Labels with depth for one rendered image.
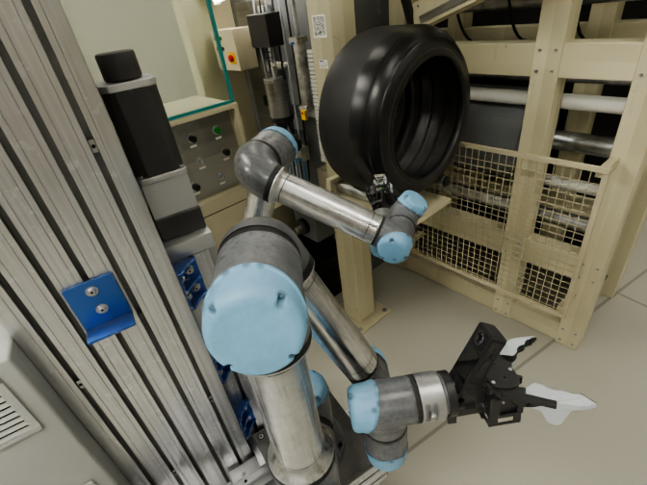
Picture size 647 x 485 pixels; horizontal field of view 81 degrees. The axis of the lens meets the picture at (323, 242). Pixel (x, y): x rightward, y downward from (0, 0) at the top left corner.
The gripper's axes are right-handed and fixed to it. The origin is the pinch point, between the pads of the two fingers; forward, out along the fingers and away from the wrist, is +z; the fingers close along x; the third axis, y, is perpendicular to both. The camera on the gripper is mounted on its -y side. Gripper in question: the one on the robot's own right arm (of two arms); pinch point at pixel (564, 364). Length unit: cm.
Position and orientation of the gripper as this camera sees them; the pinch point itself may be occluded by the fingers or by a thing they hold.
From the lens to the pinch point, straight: 75.0
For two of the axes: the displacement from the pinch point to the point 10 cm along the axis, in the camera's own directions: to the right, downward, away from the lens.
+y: 1.3, 9.0, 4.2
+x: 0.8, 4.2, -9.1
